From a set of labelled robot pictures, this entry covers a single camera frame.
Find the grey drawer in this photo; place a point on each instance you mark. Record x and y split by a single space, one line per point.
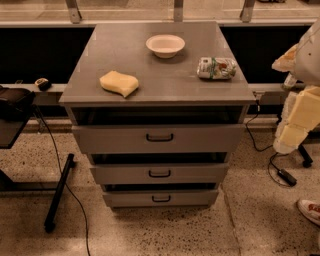
130 139
111 174
161 199

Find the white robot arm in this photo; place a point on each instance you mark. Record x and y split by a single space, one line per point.
301 111

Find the grey drawer cabinet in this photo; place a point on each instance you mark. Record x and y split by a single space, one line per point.
169 92

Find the grey top drawer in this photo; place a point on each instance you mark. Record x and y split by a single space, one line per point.
130 139

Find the grey bottom drawer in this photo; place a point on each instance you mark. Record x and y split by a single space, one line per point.
161 199

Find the yellow sponge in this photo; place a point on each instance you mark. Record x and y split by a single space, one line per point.
116 82

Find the white bowl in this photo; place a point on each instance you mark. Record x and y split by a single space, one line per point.
165 46

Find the snack bag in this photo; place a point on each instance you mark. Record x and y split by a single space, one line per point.
213 68

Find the tape measure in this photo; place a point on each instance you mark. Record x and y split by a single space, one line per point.
43 84

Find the clear plastic bottle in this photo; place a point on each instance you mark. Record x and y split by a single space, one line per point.
289 82

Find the black bag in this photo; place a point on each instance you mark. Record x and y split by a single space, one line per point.
15 103

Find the black stand leg right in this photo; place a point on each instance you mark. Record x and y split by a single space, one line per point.
307 160

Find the red white shoe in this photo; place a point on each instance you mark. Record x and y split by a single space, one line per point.
310 210

